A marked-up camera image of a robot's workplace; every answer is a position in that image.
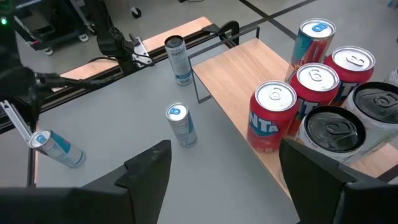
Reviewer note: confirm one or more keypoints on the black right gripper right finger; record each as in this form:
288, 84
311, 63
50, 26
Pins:
335, 199

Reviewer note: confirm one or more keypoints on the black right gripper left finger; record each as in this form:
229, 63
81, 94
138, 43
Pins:
93, 205

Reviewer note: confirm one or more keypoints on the white can yellow patch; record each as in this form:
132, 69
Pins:
376, 105
334, 130

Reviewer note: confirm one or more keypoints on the red Fanta strawberry can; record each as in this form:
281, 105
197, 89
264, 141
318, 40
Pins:
317, 81
269, 124
353, 62

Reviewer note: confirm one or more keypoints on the silver red blue can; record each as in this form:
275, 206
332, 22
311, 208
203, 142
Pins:
306, 46

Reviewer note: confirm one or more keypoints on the Red Bull sugarfree can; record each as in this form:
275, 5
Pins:
62, 152

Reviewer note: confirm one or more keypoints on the silver perforated bar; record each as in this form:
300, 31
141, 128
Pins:
14, 119

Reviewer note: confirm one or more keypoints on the silver blue slim can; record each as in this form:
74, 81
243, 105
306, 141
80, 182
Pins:
183, 127

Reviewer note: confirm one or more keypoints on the black thin rod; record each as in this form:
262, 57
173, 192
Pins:
68, 81

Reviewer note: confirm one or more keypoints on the white slim can black top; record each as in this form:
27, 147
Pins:
178, 62

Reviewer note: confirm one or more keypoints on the black wheeled cart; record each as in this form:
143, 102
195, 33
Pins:
46, 28

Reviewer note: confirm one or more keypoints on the black caster wheel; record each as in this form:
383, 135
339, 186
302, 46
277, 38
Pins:
136, 12

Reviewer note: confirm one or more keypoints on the black C clamp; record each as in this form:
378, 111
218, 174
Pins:
231, 29

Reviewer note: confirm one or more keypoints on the black mount block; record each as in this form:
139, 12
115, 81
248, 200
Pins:
15, 81

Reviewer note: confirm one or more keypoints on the wooden shelf black frame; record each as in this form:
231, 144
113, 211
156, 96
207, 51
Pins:
236, 74

